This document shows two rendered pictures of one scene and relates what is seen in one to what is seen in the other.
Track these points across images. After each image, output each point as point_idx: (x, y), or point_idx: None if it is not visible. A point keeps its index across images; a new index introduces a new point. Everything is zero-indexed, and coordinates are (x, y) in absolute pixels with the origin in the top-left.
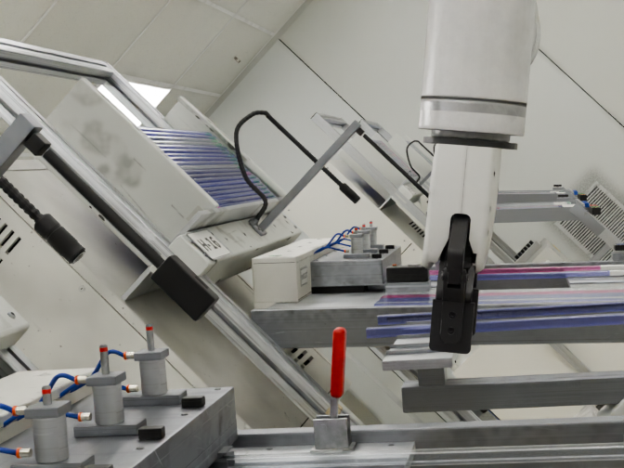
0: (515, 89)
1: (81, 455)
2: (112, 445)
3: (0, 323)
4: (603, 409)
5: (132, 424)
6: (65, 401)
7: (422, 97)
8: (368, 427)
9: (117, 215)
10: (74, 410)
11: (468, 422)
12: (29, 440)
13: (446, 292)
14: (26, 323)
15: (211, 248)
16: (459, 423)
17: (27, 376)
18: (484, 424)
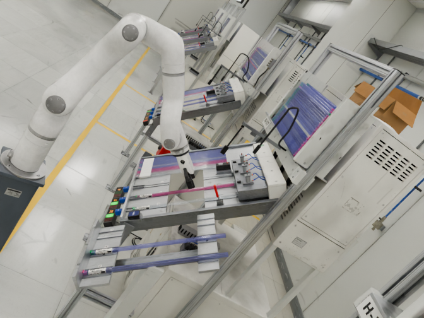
0: None
1: (239, 163)
2: (240, 169)
3: (289, 173)
4: (161, 269)
5: (240, 171)
6: (240, 156)
7: (187, 142)
8: (214, 207)
9: (232, 138)
10: (261, 179)
11: (194, 210)
12: (257, 170)
13: None
14: (291, 180)
15: (368, 316)
16: (195, 209)
17: (279, 180)
18: (190, 209)
